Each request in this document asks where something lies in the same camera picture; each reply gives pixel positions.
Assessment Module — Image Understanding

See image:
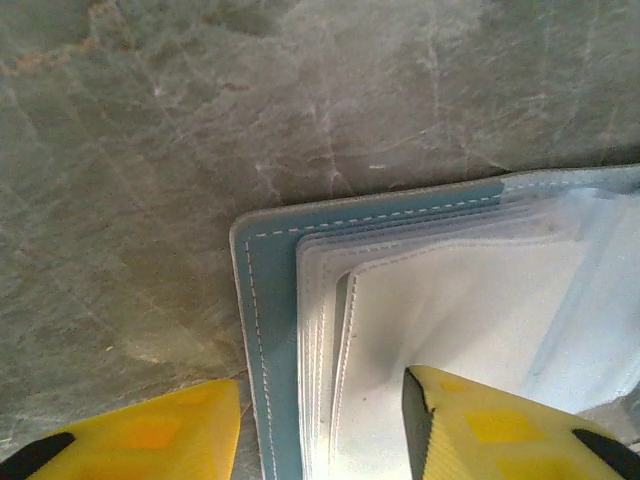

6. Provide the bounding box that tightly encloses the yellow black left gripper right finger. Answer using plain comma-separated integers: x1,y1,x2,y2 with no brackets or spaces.
402,363,640,480

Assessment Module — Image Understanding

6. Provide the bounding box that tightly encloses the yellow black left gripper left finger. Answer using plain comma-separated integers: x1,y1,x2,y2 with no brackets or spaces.
0,378,243,480

